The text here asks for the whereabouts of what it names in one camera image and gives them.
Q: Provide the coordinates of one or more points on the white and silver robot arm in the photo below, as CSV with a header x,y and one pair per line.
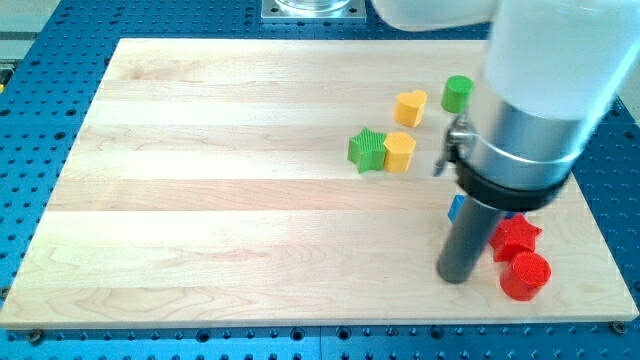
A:
x,y
550,73

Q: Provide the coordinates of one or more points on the blue cube block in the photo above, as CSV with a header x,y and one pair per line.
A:
x,y
456,205

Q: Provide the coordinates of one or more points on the green star block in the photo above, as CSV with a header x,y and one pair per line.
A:
x,y
367,151

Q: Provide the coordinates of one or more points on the yellow hexagon block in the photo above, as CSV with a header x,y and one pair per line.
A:
x,y
399,147

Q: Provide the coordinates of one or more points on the light wooden board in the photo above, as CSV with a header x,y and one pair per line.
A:
x,y
209,186

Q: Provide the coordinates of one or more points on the yellow heart block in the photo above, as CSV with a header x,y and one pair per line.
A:
x,y
409,107

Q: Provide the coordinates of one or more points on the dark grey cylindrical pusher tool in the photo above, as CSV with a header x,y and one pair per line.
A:
x,y
474,225

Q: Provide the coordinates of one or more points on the green cylinder block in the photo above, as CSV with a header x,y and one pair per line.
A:
x,y
456,93

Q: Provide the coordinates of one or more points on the red star block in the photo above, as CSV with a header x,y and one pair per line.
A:
x,y
512,236

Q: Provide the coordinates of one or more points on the red cylinder block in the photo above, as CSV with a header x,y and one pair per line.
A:
x,y
525,275

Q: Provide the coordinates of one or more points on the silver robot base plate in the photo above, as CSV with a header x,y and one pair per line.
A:
x,y
283,10

